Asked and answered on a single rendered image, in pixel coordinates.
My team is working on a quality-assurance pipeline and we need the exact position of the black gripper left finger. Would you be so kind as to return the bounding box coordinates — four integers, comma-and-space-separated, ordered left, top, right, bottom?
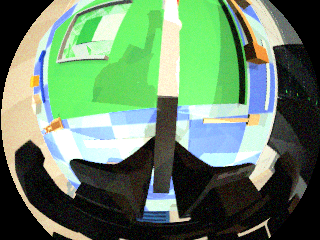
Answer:
69, 136, 155, 219

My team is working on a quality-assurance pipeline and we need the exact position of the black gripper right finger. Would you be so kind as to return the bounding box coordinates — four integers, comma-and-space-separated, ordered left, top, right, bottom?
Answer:
171, 141, 256, 219

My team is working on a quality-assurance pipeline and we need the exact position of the blue golf putter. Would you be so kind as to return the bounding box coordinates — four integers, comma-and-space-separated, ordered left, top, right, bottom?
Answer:
39, 49, 47, 103

